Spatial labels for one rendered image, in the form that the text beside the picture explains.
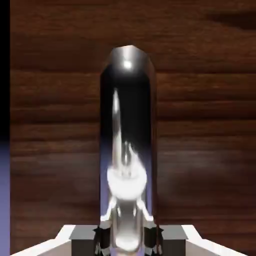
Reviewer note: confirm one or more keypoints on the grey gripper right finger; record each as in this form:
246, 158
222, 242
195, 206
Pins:
172, 240

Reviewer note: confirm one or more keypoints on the dark wood cabinet door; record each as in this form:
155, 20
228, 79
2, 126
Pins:
200, 120

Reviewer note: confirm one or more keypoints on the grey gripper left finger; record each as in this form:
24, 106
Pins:
84, 240

